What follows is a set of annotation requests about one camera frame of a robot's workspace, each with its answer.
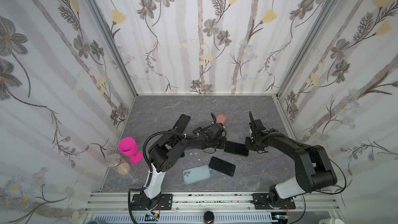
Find black phone case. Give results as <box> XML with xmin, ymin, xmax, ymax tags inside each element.
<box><xmin>223</xmin><ymin>140</ymin><xmax>249</xmax><ymax>157</ymax></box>
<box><xmin>173</xmin><ymin>114</ymin><xmax>191</xmax><ymax>133</ymax></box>

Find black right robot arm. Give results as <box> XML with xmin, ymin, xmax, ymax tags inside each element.
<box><xmin>245</xmin><ymin>112</ymin><xmax>337</xmax><ymax>209</ymax></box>

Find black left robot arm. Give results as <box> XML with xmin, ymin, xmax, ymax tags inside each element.
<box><xmin>142</xmin><ymin>122</ymin><xmax>227</xmax><ymax>200</ymax></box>

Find pink phone case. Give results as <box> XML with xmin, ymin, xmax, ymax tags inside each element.
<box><xmin>216</xmin><ymin>113</ymin><xmax>228</xmax><ymax>125</ymax></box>

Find black phone front centre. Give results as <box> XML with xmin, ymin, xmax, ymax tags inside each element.
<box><xmin>209</xmin><ymin>157</ymin><xmax>236</xmax><ymax>177</ymax></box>

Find light blue phone case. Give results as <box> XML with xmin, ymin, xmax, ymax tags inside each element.
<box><xmin>182</xmin><ymin>165</ymin><xmax>211</xmax><ymax>185</ymax></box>

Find black round knob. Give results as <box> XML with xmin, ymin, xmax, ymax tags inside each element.
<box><xmin>203</xmin><ymin>211</ymin><xmax>215</xmax><ymax>224</ymax></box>

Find magenta plastic goblet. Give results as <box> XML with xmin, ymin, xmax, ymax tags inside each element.
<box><xmin>118</xmin><ymin>138</ymin><xmax>144</xmax><ymax>164</ymax></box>

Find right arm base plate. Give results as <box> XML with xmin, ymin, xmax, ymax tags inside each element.
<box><xmin>252</xmin><ymin>193</ymin><xmax>296</xmax><ymax>210</ymax></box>

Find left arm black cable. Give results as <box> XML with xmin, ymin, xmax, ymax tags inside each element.
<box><xmin>142</xmin><ymin>130</ymin><xmax>187</xmax><ymax>172</ymax></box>

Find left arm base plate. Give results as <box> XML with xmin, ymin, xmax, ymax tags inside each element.
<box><xmin>130</xmin><ymin>194</ymin><xmax>173</xmax><ymax>211</ymax></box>

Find aluminium mounting rail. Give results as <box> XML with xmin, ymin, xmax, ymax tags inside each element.
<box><xmin>84</xmin><ymin>191</ymin><xmax>340</xmax><ymax>214</ymax></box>

